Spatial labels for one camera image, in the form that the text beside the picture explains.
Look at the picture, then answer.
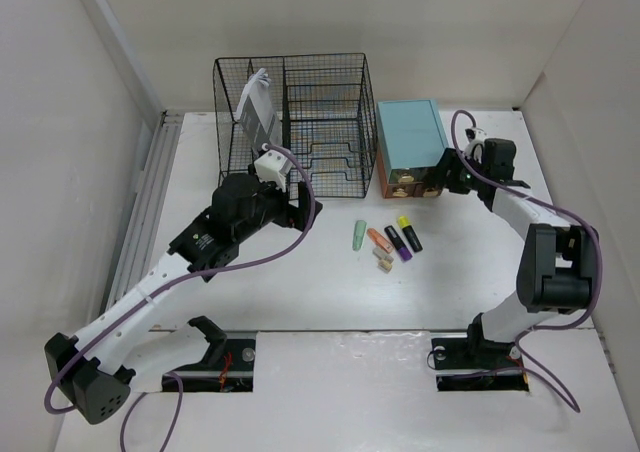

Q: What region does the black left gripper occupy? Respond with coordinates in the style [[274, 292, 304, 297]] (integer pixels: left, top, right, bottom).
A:
[[234, 164, 320, 243]]

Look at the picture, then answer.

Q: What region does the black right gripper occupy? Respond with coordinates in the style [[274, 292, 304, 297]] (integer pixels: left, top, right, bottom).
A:
[[421, 147, 489, 194]]

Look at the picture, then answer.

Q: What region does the green highlighter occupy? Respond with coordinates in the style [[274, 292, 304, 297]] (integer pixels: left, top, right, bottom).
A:
[[352, 220, 367, 251]]

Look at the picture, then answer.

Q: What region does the yellow black highlighter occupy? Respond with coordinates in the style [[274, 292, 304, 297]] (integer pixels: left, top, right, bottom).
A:
[[397, 216, 423, 253]]

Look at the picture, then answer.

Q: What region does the purple black highlighter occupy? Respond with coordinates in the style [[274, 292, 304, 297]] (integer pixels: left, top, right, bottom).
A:
[[384, 225, 413, 262]]

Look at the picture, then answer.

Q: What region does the grey packaged notebook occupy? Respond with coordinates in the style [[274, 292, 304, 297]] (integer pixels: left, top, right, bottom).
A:
[[235, 68, 283, 153]]

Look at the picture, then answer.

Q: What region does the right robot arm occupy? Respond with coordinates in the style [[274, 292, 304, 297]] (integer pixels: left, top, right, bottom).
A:
[[432, 139, 602, 370]]

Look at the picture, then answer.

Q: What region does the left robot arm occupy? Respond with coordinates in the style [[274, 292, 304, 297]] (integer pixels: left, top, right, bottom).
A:
[[43, 173, 322, 425]]

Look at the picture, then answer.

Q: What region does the teal drawer box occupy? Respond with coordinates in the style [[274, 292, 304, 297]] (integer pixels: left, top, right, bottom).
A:
[[376, 99, 448, 184]]

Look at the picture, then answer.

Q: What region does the small grey eraser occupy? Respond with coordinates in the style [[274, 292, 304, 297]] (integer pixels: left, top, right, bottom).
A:
[[373, 247, 387, 260]]

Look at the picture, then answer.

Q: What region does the orange highlighter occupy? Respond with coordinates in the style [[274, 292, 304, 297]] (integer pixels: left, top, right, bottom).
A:
[[367, 228, 394, 254]]

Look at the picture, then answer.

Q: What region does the small beige eraser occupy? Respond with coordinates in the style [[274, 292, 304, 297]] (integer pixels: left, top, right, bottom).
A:
[[378, 259, 393, 273]]

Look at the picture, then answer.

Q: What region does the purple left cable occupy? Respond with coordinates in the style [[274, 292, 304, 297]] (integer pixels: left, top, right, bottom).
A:
[[44, 144, 324, 452]]

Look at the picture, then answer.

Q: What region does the purple cable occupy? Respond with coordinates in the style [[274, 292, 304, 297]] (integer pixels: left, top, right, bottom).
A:
[[451, 109, 604, 416], [44, 144, 324, 452]]

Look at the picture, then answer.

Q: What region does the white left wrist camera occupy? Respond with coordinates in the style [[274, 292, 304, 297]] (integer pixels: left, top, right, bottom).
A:
[[253, 150, 293, 192]]

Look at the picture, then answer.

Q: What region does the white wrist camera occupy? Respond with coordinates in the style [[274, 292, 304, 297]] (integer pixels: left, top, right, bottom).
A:
[[464, 127, 487, 162], [253, 150, 293, 192]]

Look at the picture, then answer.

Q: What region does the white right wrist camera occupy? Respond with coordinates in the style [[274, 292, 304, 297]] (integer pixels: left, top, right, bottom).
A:
[[464, 127, 487, 162]]

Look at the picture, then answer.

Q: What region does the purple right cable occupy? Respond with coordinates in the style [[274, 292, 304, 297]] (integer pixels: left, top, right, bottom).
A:
[[451, 109, 604, 416]]

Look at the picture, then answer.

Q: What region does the black wire mesh organizer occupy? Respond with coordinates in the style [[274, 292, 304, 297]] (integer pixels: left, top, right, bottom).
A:
[[212, 52, 377, 199]]

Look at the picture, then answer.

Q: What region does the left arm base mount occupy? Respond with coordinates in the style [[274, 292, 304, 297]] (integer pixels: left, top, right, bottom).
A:
[[175, 316, 257, 393]]

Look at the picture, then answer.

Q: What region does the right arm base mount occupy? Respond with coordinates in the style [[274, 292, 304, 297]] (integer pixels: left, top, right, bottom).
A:
[[429, 330, 529, 392]]

